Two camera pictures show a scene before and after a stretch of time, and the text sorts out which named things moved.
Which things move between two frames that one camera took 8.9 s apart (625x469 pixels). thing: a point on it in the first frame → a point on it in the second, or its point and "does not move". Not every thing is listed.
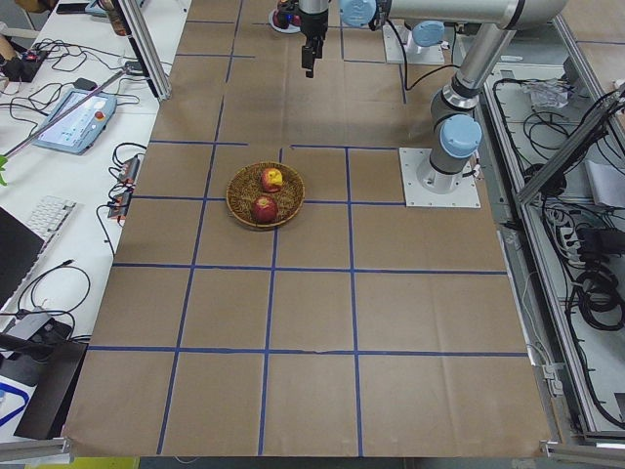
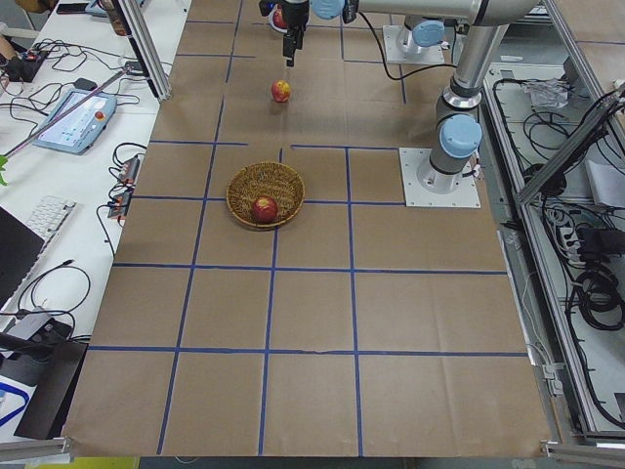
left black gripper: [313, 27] → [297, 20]
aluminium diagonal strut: [570, 149] does not move
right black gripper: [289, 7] → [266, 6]
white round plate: [292, 28] does not move
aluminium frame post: [144, 48] does not move
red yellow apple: [270, 180] → [281, 90]
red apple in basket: [265, 210] does not move
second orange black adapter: [117, 208] does not move
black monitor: [20, 247] does not move
